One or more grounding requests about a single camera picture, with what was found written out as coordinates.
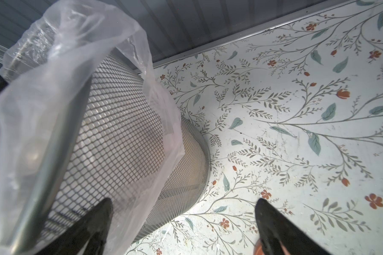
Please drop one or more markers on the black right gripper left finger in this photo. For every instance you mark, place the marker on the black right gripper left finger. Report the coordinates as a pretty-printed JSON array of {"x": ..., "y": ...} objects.
[{"x": 87, "y": 236}]

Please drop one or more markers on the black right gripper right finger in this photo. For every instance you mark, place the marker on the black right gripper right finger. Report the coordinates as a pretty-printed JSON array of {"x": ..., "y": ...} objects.
[{"x": 274, "y": 227}]

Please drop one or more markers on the orange jar lid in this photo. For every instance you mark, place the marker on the orange jar lid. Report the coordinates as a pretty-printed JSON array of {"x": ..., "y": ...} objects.
[{"x": 258, "y": 250}]

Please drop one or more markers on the grey mesh trash bin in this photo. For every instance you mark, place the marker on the grey mesh trash bin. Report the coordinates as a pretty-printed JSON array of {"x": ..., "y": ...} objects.
[{"x": 108, "y": 142}]

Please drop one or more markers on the clear plastic bin liner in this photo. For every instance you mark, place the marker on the clear plastic bin liner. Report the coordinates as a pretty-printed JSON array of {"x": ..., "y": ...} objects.
[{"x": 81, "y": 34}]

